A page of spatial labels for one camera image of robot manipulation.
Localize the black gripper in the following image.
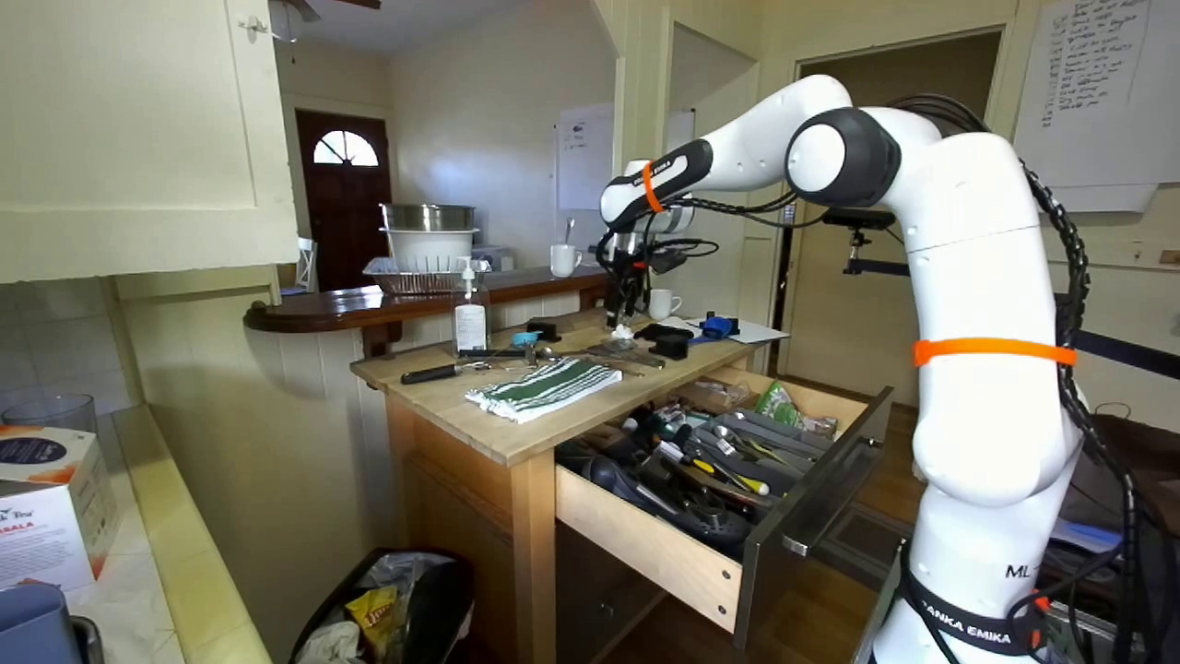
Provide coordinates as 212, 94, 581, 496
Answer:
598, 223, 676, 330

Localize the open wooden drawer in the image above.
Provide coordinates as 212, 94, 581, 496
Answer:
548, 364, 898, 639

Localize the black cloth pad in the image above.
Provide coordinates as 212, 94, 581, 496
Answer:
635, 322, 698, 362

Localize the green striped kitchen towel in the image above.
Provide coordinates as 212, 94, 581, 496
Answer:
460, 354, 625, 427

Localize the white paper sheet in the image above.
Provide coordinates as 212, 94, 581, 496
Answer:
729, 322, 793, 351

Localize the white pump soap bottle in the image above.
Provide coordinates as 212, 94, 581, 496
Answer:
450, 260, 490, 358

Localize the long black utensil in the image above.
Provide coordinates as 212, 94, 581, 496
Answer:
555, 440, 694, 521

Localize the yellow black screwdriver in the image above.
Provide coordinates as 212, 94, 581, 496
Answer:
686, 453, 775, 497

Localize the steel cooking pot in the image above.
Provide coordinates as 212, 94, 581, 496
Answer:
381, 200, 480, 237

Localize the wooden kitchen island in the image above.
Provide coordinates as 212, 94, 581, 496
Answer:
348, 307, 790, 664

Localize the brown wooden bar shelf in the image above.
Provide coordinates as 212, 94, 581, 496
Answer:
240, 267, 619, 362

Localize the dark wooden door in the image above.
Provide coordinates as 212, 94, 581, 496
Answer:
290, 108, 399, 294

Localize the white orange carton box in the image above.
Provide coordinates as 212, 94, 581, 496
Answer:
0, 422, 123, 596

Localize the blue plastic handle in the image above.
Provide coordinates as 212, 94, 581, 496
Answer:
694, 309, 746, 342

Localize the orange cable tie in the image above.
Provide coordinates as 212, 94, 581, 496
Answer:
912, 337, 1085, 371
635, 160, 671, 218

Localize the white wall poster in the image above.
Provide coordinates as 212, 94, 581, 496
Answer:
553, 102, 619, 213

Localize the black camera stand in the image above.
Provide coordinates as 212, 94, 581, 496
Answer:
820, 202, 918, 282

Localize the white handwritten wall sheet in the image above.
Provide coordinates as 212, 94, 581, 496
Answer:
1011, 0, 1180, 213

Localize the cream wall cabinet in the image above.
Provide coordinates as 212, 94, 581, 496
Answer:
0, 0, 305, 287

